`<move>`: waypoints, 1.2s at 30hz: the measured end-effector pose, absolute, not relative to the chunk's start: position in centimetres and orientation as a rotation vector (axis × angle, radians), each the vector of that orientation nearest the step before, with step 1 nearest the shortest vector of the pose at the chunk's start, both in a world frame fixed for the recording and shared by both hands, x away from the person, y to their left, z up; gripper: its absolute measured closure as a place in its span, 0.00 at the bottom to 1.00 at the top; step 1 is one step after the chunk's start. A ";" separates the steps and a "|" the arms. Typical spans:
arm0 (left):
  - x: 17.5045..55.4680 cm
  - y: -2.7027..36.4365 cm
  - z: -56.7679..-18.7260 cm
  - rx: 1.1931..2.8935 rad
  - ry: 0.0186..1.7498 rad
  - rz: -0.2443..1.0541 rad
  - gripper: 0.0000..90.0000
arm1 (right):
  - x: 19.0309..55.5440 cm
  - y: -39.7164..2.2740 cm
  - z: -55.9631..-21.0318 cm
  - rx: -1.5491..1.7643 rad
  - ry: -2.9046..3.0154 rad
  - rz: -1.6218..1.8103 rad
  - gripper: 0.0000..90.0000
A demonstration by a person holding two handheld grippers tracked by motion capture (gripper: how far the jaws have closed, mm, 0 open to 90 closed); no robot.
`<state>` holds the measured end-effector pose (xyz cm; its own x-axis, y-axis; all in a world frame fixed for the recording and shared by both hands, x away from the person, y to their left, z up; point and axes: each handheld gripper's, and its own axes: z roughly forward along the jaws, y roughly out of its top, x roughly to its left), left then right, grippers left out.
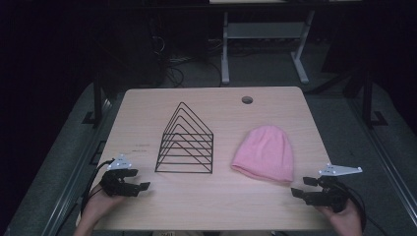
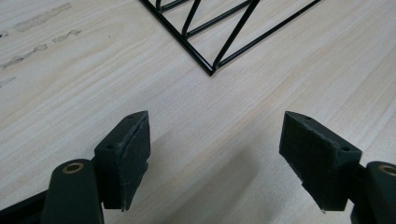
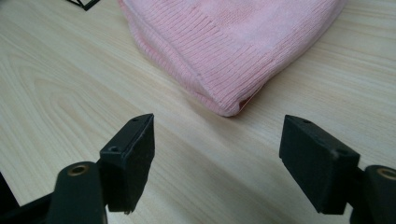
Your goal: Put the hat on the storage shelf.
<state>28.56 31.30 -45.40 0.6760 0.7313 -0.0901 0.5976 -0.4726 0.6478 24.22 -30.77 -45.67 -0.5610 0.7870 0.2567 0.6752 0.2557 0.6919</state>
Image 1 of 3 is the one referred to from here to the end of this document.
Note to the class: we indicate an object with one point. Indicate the person's right hand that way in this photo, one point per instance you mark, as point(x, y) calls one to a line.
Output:
point(345, 221)

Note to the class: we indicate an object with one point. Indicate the person's left hand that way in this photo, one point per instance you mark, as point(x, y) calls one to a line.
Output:
point(100, 201)

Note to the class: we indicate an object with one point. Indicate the white metal table frame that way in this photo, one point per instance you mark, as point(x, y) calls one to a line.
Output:
point(262, 31)

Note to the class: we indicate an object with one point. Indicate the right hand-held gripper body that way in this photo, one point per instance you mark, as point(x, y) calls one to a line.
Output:
point(331, 196)

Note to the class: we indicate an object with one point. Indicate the pink knit beanie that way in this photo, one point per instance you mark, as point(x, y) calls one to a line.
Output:
point(266, 154)

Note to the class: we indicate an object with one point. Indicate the grey metal rail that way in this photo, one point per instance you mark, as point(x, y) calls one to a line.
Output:
point(75, 170)
point(383, 157)

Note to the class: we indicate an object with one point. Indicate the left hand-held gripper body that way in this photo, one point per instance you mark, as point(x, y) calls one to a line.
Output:
point(113, 183)

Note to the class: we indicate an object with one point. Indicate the black metal stand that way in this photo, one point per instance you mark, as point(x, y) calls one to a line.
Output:
point(368, 98)
point(97, 98)

